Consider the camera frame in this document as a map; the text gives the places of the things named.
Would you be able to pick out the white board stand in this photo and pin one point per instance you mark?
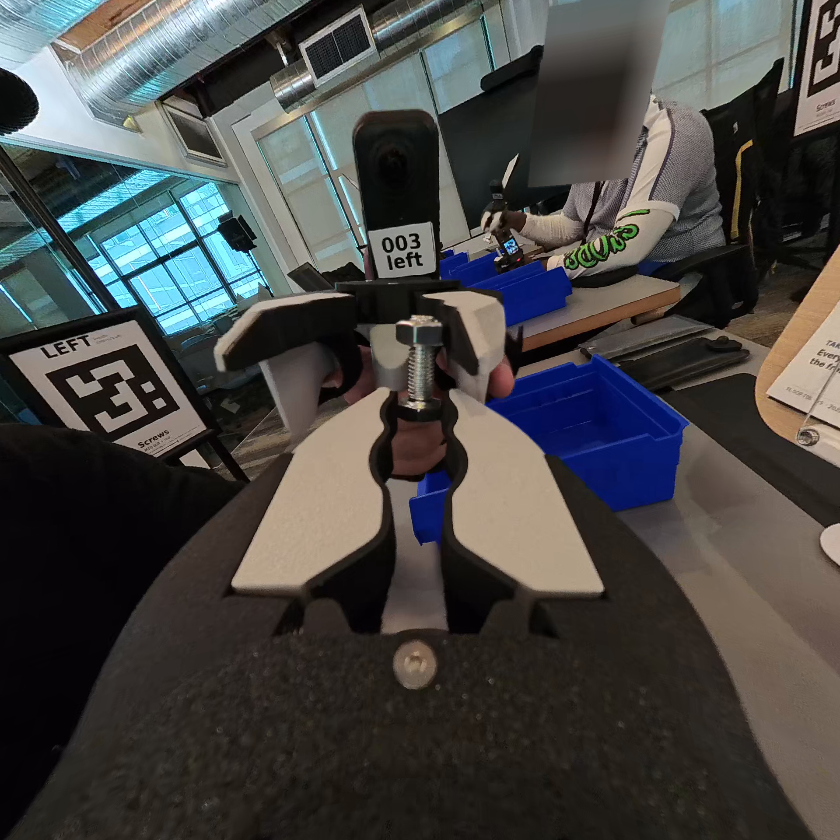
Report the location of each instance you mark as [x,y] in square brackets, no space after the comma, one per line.
[832,544]

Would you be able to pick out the printed instruction sheet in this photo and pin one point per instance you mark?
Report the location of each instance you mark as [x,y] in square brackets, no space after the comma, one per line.
[814,387]

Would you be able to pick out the silver hex bolt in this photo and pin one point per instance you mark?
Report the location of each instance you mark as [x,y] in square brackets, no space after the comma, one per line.
[420,371]

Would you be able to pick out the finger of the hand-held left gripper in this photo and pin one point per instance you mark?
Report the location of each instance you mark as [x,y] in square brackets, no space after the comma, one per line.
[289,328]
[485,334]

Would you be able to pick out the black jacket yellow stripe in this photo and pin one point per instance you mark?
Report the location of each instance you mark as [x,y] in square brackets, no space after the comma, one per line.
[748,197]

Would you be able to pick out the black music stand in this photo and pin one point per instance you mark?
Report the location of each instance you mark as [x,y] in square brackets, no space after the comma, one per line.
[308,279]

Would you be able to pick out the white framed ceiling vent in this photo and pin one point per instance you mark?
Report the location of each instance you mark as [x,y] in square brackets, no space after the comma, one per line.
[338,46]

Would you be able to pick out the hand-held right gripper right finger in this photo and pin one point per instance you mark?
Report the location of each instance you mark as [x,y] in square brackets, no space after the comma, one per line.
[518,518]

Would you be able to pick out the silver ventilation duct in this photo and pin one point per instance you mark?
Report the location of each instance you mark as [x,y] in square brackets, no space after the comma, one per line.
[407,26]
[39,26]
[164,46]

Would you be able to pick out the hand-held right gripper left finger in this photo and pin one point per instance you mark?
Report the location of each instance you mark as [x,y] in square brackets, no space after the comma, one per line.
[315,518]

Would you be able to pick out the blue plastic bin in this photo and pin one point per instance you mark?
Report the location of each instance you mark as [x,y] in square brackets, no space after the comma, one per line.
[590,426]
[485,266]
[525,298]

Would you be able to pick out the wooden display board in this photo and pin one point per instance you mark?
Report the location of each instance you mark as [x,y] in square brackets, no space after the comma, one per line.
[787,341]

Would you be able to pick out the black light panel tripod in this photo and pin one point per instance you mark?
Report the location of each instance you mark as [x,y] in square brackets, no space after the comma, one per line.
[236,231]

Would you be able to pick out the black floor lamp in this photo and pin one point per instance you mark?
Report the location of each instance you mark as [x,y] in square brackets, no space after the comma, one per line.
[16,102]

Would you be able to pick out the large black screen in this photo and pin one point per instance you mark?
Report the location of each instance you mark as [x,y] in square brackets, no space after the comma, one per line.
[485,151]

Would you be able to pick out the person's left hand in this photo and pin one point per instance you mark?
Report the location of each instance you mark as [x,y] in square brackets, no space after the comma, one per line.
[417,449]

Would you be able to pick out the black zip pouch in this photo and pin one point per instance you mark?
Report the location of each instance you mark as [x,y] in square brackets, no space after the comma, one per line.
[682,364]

